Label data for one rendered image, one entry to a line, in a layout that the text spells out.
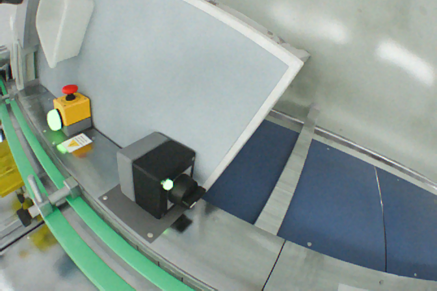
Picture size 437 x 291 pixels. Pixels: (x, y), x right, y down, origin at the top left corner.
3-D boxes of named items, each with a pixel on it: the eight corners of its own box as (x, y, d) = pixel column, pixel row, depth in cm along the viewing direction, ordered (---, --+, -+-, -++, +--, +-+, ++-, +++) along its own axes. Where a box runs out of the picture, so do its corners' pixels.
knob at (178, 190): (186, 190, 32) (205, 201, 31) (167, 207, 28) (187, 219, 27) (188, 167, 30) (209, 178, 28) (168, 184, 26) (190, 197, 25)
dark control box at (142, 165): (155, 168, 37) (120, 192, 30) (157, 129, 34) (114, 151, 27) (194, 191, 34) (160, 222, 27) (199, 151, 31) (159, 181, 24)
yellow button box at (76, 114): (80, 116, 47) (56, 126, 41) (78, 88, 44) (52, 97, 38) (93, 126, 45) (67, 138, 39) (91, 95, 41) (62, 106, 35)
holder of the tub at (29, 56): (33, 93, 73) (20, 97, 67) (30, 36, 60) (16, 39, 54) (41, 102, 67) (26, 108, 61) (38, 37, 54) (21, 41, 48)
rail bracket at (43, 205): (75, 183, 31) (19, 217, 20) (65, 149, 28) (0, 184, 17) (86, 195, 30) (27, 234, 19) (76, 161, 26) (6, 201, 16)
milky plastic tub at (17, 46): (31, 82, 70) (16, 88, 63) (29, 36, 60) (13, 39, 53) (39, 91, 64) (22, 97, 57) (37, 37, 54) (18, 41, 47)
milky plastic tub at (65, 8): (83, 65, 42) (51, 74, 35) (60, 18, 44) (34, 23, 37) (108, 0, 32) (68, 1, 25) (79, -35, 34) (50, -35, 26)
